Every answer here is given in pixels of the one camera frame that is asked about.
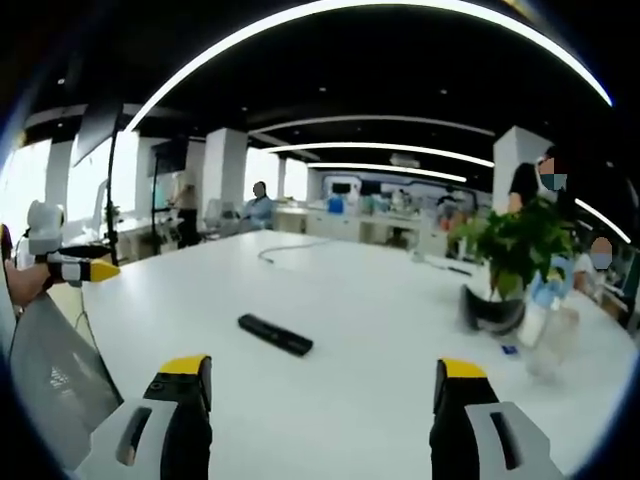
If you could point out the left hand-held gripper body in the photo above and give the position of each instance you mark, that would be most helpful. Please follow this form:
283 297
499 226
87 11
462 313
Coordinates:
42 227

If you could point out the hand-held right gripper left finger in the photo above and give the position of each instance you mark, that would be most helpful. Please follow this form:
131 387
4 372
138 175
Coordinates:
172 425

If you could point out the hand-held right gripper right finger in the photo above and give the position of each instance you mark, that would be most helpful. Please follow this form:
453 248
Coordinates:
475 425

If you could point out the black remote control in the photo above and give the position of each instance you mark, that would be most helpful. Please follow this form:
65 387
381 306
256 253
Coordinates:
275 335

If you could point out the person's left hand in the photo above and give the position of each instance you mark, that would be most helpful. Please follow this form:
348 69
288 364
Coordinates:
25 282

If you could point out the black light stand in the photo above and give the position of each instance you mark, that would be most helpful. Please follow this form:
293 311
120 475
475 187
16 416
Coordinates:
155 200
114 200

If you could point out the small blue card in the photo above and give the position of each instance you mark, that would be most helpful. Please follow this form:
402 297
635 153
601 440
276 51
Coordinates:
510 349

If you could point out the black softbox panel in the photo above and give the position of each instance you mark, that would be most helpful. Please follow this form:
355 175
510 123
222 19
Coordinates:
95 132

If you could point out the grey chair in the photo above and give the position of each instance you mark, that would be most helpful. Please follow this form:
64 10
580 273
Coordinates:
55 380

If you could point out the black plant pot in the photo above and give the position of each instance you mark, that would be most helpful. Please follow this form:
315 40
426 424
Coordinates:
492 312

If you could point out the clear plastic spray bottle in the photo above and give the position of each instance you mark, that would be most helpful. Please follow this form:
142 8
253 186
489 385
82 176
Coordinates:
547 325

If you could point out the black flat object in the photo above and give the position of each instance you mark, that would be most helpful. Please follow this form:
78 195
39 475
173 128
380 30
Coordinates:
459 270

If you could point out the green potted plant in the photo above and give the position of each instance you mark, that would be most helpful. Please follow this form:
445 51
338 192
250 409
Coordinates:
520 245

